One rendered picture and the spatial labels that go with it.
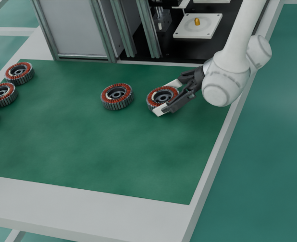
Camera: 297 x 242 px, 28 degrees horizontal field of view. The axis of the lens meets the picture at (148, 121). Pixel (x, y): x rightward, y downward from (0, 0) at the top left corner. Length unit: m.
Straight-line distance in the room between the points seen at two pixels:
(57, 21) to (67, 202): 0.78
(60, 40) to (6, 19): 2.23
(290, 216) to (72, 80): 1.05
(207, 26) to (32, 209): 0.95
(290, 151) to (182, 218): 1.27
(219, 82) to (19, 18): 3.04
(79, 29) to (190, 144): 0.69
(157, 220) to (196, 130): 0.36
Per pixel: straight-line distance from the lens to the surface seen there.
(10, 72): 2.39
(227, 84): 1.61
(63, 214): 1.77
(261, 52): 1.75
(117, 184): 1.79
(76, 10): 2.22
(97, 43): 2.27
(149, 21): 2.12
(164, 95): 2.00
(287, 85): 3.20
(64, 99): 2.18
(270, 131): 2.94
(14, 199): 1.89
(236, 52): 1.62
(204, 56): 2.15
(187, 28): 2.30
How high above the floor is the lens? 1.99
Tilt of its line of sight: 39 degrees down
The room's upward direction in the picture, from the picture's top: 17 degrees counter-clockwise
